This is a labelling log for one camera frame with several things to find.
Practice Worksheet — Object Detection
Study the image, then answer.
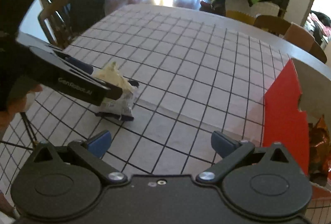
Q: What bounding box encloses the white black snack packet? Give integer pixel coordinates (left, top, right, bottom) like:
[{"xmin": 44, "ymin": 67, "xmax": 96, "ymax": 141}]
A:
[{"xmin": 95, "ymin": 80, "xmax": 139, "ymax": 122}]

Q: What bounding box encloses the wooden chair with black cloth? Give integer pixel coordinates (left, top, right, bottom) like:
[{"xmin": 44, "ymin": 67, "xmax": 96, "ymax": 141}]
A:
[{"xmin": 38, "ymin": 0, "xmax": 106, "ymax": 49}]

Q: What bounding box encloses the dark red foil chip bag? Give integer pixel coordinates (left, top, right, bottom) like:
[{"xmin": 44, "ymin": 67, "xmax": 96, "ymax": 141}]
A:
[{"xmin": 309, "ymin": 114, "xmax": 330, "ymax": 187}]

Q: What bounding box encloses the person left hand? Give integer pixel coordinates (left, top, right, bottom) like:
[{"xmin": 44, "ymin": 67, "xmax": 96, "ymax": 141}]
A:
[{"xmin": 1, "ymin": 85, "xmax": 43, "ymax": 137}]

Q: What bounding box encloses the wooden chair far right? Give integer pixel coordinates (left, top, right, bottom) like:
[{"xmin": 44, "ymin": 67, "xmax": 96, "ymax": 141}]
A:
[{"xmin": 254, "ymin": 15, "xmax": 327, "ymax": 63}]

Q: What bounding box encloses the cream white snack bag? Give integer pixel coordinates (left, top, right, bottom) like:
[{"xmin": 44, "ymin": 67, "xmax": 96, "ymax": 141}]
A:
[{"xmin": 92, "ymin": 61, "xmax": 135, "ymax": 94}]

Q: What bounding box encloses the red white cardboard box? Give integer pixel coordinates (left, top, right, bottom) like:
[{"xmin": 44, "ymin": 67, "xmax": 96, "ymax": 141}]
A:
[{"xmin": 261, "ymin": 58, "xmax": 331, "ymax": 201}]

